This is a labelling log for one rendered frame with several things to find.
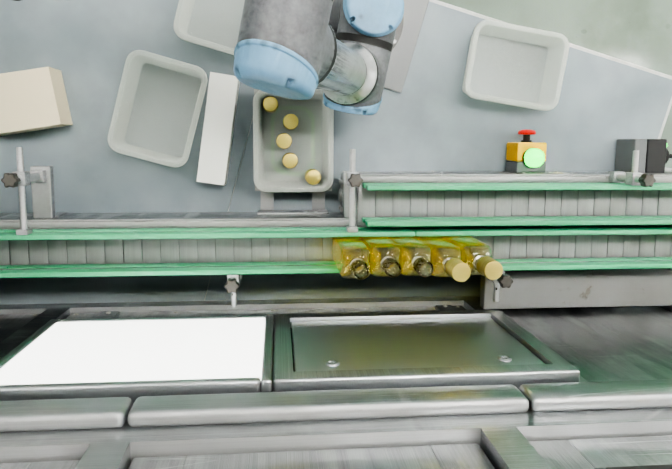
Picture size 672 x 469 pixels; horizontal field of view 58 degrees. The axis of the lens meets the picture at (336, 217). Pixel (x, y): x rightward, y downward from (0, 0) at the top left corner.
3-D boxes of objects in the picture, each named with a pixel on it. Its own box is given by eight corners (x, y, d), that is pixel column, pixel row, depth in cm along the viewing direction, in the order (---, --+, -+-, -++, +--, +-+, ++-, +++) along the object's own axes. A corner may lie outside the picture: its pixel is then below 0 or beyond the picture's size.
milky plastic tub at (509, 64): (465, 24, 142) (477, 17, 134) (554, 41, 145) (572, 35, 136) (451, 98, 144) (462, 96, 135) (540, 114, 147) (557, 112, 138)
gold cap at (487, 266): (487, 278, 110) (496, 284, 106) (472, 268, 110) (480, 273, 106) (498, 262, 110) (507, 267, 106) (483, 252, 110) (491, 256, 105)
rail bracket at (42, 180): (44, 222, 134) (-2, 238, 112) (40, 146, 132) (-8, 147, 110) (67, 222, 135) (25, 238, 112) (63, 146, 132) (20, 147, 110)
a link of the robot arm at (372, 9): (401, -9, 127) (414, -23, 114) (387, 55, 129) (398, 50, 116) (345, -23, 125) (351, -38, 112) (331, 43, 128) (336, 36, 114)
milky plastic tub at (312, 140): (255, 189, 141) (253, 192, 132) (254, 91, 138) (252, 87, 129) (329, 189, 142) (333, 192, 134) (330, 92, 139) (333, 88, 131)
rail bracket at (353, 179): (340, 226, 130) (347, 235, 118) (341, 148, 128) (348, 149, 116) (354, 226, 131) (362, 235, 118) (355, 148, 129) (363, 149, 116)
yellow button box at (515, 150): (504, 171, 146) (516, 172, 139) (505, 140, 145) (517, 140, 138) (532, 171, 147) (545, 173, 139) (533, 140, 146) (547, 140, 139)
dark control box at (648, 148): (612, 171, 149) (632, 173, 140) (615, 138, 148) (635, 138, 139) (644, 171, 150) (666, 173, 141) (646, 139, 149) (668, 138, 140)
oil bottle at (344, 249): (331, 258, 132) (342, 281, 110) (331, 233, 131) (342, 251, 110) (357, 258, 132) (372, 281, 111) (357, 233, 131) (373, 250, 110)
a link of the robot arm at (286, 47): (398, 49, 126) (321, -24, 74) (383, 120, 129) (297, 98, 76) (344, 40, 129) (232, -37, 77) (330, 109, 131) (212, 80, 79)
